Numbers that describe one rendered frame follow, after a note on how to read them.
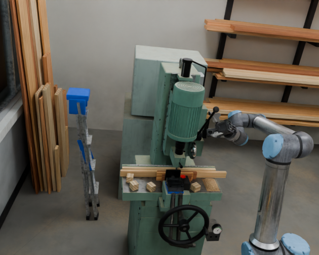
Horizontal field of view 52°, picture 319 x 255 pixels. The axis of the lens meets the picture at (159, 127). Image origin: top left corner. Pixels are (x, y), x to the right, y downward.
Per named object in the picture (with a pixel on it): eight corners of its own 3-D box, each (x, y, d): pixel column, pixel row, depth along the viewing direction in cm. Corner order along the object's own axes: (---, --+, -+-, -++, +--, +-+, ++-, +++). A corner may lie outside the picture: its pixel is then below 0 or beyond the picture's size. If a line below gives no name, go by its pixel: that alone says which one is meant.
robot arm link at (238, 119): (241, 116, 219) (244, 132, 214) (225, 115, 217) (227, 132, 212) (246, 109, 211) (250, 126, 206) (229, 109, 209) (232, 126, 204)
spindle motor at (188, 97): (169, 142, 186) (176, 90, 173) (164, 128, 202) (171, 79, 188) (199, 143, 189) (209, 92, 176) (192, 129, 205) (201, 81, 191)
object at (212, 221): (206, 241, 211) (208, 232, 207) (201, 227, 221) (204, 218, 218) (219, 241, 212) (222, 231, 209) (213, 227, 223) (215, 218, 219)
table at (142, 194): (122, 212, 183) (123, 203, 180) (120, 179, 209) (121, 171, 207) (226, 211, 193) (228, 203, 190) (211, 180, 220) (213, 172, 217)
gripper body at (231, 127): (226, 118, 188) (236, 124, 197) (213, 122, 193) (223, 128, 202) (227, 130, 185) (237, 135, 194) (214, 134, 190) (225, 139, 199)
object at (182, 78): (177, 88, 192) (182, 60, 185) (175, 84, 199) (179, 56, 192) (191, 89, 194) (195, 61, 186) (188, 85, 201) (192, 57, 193)
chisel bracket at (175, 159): (172, 169, 200) (174, 157, 196) (168, 157, 212) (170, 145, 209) (184, 169, 201) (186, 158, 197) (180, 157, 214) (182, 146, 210)
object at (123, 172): (120, 176, 202) (120, 171, 200) (120, 174, 204) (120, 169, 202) (225, 177, 214) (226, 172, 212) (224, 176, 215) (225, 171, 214)
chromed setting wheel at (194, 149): (191, 163, 214) (194, 146, 209) (187, 153, 225) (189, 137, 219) (195, 163, 215) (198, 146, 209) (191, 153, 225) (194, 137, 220)
